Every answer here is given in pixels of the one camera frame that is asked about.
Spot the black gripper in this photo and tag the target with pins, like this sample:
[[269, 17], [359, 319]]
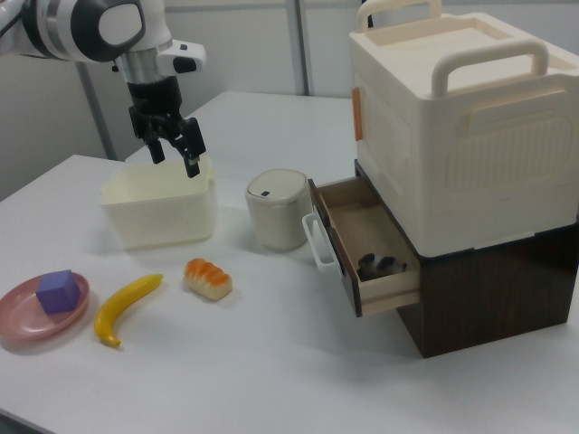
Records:
[[154, 97]]

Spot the small cream trash can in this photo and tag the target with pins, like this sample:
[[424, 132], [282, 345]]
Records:
[[277, 212]]

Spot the pink plate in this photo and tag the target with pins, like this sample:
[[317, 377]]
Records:
[[22, 316]]

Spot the black and white small toy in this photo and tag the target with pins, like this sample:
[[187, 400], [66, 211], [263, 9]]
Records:
[[382, 264]]

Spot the dark wood drawer cabinet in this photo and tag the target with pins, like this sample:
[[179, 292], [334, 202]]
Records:
[[488, 298]]

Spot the cream plastic storage box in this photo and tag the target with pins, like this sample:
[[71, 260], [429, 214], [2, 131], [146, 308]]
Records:
[[475, 158]]

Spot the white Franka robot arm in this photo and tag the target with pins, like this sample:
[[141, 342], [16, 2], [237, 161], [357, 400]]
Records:
[[54, 27]]

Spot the white plastic rectangular bin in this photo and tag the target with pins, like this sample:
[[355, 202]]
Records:
[[158, 212]]

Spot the purple cube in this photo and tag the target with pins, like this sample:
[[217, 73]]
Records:
[[56, 294]]

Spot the yellow toy banana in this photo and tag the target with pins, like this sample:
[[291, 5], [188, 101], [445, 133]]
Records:
[[122, 300]]

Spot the toy salmon sushi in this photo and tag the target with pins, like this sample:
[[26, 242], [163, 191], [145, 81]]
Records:
[[208, 280]]

